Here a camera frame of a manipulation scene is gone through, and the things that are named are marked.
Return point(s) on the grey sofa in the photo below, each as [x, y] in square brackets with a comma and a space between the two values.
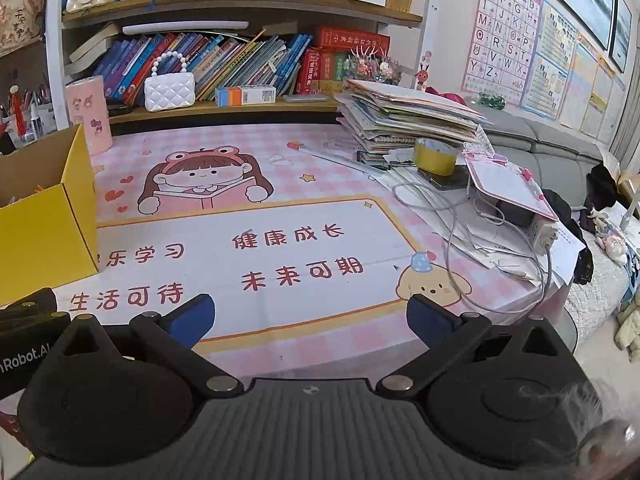
[555, 140]

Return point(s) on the thick red book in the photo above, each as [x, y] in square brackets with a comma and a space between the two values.
[352, 40]

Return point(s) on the yellow cardboard box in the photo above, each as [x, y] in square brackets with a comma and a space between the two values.
[40, 240]

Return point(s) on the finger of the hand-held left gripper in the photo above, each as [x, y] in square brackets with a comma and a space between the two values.
[35, 317]

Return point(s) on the dark cloth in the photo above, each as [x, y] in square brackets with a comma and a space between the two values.
[575, 215]

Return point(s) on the blue yellow wall poster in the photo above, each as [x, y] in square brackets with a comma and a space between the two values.
[550, 65]

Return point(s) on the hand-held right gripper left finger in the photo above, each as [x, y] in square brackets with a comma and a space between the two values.
[192, 317]

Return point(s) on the pen holder with pens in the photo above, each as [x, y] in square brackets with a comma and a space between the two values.
[35, 115]

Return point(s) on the clear plastic ruler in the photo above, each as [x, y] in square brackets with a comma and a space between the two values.
[345, 160]

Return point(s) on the long white flat tray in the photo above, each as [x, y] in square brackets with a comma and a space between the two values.
[185, 27]

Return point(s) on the yellow tape roll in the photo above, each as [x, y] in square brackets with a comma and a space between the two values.
[435, 162]

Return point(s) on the pink cartoon cylinder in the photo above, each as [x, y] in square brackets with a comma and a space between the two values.
[90, 115]

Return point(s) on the orange white carton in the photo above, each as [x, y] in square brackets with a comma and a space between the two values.
[245, 96]

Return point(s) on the stack of books and papers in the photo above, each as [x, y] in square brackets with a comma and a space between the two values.
[410, 115]

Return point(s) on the pink cloth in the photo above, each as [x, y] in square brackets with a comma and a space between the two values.
[445, 96]

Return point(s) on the red reindeer figure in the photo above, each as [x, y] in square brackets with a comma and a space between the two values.
[423, 79]

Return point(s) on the black flat device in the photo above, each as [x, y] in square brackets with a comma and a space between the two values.
[452, 181]

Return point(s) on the green bead toy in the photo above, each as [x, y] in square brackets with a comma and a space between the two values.
[491, 101]

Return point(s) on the cream printed cushion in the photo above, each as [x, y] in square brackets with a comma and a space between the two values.
[17, 15]

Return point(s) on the thick old books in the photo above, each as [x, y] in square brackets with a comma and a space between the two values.
[92, 42]

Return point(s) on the white power strip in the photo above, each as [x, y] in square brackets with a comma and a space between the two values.
[542, 232]

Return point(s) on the row of colourful books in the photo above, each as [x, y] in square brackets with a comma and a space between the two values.
[230, 65]

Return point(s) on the pink alphabet wall poster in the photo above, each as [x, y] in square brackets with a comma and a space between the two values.
[502, 30]

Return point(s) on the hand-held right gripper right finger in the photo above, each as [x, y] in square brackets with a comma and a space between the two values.
[430, 322]

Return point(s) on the narrow framed picture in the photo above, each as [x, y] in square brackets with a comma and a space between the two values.
[620, 30]

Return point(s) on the small plush doll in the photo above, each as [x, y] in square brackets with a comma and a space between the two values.
[612, 242]

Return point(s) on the red boxed book set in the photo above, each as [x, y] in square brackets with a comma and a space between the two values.
[320, 70]

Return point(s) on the sparkly hair ornaments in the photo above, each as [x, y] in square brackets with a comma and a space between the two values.
[375, 67]

